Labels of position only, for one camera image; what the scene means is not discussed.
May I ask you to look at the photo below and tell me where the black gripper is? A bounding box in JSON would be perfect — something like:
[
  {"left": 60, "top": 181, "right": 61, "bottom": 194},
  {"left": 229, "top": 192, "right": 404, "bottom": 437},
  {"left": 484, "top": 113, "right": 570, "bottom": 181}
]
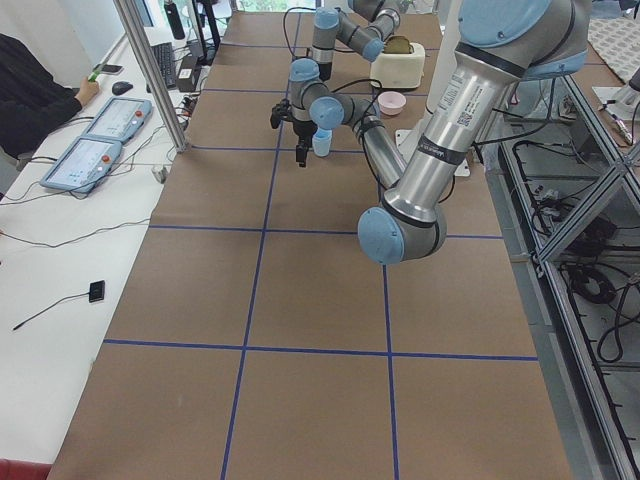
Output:
[
  {"left": 293, "top": 119, "right": 315, "bottom": 168},
  {"left": 317, "top": 62, "right": 332, "bottom": 81}
]

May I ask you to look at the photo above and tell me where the light blue cup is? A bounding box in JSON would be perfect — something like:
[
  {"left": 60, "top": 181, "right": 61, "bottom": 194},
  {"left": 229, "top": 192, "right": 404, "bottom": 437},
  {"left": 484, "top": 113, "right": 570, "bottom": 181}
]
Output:
[
  {"left": 312, "top": 132, "right": 332, "bottom": 157},
  {"left": 313, "top": 128, "right": 333, "bottom": 143}
]

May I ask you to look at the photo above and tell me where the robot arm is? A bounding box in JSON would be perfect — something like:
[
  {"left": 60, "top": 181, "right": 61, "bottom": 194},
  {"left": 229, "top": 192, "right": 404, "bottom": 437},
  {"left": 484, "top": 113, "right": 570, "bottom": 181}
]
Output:
[
  {"left": 311, "top": 0, "right": 401, "bottom": 81},
  {"left": 289, "top": 1, "right": 591, "bottom": 265}
]

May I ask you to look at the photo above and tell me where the cream toaster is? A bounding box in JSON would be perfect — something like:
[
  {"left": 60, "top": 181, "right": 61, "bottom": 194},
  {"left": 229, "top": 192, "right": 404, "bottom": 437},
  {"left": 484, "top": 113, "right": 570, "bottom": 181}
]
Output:
[{"left": 370, "top": 42, "right": 426, "bottom": 90}]

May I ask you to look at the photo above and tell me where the toast slice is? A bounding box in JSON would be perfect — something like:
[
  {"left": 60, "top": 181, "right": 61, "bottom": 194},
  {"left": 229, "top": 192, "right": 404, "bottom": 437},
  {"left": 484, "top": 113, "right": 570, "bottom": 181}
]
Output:
[{"left": 383, "top": 35, "right": 413, "bottom": 55}]

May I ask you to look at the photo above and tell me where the pink bowl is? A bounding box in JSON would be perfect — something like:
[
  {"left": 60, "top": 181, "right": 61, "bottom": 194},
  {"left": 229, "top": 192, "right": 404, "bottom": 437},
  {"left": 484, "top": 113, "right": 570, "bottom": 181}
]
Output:
[{"left": 377, "top": 91, "right": 407, "bottom": 116}]

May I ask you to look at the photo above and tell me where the black keyboard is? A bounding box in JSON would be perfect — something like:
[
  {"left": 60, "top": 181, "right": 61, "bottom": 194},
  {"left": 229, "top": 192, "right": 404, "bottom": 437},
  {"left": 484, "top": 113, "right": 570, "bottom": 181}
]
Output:
[{"left": 151, "top": 42, "right": 177, "bottom": 90}]

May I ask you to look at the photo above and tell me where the upper teach pendant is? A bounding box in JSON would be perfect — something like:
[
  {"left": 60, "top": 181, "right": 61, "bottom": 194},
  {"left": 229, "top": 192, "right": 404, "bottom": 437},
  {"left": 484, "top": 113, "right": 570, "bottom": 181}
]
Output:
[{"left": 83, "top": 96, "right": 152, "bottom": 144}]

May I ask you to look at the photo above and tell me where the teach pendant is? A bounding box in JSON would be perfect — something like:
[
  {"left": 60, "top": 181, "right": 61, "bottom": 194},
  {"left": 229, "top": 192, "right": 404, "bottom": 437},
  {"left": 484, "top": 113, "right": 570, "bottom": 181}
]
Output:
[
  {"left": 39, "top": 137, "right": 122, "bottom": 194},
  {"left": 83, "top": 96, "right": 152, "bottom": 144}
]

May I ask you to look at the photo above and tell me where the black computer mouse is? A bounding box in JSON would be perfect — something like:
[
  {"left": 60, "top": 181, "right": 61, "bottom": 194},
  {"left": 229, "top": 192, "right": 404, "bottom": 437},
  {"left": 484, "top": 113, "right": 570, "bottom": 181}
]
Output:
[{"left": 111, "top": 81, "right": 133, "bottom": 96}]

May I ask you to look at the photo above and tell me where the black phone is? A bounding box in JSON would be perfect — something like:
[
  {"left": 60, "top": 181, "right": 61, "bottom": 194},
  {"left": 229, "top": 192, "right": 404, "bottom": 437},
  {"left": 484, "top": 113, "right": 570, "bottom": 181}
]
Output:
[{"left": 98, "top": 64, "right": 124, "bottom": 75}]

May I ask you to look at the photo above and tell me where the lower teach pendant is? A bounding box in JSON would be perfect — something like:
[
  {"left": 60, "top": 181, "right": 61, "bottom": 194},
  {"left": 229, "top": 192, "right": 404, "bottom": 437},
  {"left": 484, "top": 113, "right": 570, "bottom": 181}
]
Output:
[{"left": 39, "top": 137, "right": 122, "bottom": 194}]

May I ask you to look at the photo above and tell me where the small black device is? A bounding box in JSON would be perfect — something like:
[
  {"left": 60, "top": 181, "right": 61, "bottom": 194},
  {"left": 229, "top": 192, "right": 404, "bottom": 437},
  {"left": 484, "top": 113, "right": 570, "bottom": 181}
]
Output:
[{"left": 88, "top": 280, "right": 106, "bottom": 303}]

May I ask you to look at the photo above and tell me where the person at desk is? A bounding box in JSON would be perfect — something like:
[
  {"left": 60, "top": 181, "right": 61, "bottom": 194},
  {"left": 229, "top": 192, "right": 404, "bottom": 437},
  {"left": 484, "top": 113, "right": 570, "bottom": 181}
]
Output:
[{"left": 1, "top": 35, "right": 100, "bottom": 157}]

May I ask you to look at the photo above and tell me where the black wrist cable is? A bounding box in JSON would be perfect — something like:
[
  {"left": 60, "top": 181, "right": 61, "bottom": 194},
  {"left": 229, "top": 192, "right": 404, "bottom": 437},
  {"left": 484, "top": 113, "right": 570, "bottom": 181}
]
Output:
[
  {"left": 282, "top": 6, "right": 316, "bottom": 63},
  {"left": 329, "top": 77, "right": 389, "bottom": 166}
]

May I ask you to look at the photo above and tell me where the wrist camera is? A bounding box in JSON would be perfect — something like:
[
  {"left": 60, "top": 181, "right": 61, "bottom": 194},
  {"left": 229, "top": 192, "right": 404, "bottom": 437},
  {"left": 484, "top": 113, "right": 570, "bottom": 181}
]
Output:
[{"left": 270, "top": 98, "right": 293, "bottom": 129}]

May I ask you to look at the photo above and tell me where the white pedestal column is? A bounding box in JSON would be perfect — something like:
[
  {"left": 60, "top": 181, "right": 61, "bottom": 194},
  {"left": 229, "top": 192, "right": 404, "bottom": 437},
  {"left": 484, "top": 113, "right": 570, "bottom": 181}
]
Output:
[{"left": 421, "top": 0, "right": 463, "bottom": 131}]

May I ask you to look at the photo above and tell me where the aluminium frame post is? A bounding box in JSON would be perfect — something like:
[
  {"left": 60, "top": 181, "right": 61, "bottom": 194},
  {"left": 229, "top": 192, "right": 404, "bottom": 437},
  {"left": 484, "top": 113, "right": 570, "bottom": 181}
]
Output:
[{"left": 113, "top": 0, "right": 187, "bottom": 153}]

